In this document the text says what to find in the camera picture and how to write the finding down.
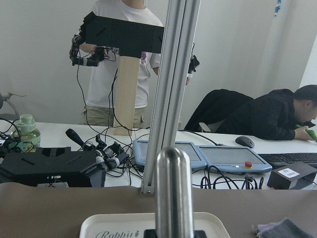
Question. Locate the seated person in black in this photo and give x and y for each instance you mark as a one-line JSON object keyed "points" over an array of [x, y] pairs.
{"points": [[278, 115]]}

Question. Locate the black computer mouse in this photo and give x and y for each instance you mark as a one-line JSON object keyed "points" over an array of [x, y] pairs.
{"points": [[245, 141]]}

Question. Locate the blue teach pendant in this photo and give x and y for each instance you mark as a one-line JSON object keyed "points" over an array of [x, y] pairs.
{"points": [[197, 161], [234, 160]]}

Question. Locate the black keyboard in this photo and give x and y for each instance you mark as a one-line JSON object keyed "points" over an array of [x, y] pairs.
{"points": [[284, 159]]}

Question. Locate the wooden stand post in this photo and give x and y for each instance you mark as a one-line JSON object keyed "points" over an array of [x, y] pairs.
{"points": [[126, 89]]}

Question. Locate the metal muddler with black tip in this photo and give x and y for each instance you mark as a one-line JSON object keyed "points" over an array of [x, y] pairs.
{"points": [[174, 215]]}

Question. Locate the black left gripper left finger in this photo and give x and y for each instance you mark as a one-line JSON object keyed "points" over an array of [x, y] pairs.
{"points": [[150, 233]]}

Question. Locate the small dark box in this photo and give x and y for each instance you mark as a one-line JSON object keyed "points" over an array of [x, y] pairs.
{"points": [[292, 176]]}

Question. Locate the black folded stand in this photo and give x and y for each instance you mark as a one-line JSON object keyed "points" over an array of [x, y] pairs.
{"points": [[53, 165]]}

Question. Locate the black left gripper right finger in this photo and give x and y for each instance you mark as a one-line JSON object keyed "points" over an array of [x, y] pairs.
{"points": [[200, 234]]}

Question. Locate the grey folded cloth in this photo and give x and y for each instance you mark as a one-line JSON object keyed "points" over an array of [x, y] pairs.
{"points": [[282, 229]]}

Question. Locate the aluminium frame post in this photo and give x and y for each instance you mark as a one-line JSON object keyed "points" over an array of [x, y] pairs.
{"points": [[176, 50]]}

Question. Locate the standing person white shirt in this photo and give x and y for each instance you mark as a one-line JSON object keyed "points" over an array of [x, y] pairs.
{"points": [[102, 87]]}

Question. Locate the cream rabbit tray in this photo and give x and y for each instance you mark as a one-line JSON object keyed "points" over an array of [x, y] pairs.
{"points": [[133, 225]]}

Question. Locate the green water bottle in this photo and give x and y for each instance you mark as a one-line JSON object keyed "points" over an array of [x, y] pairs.
{"points": [[30, 135]]}

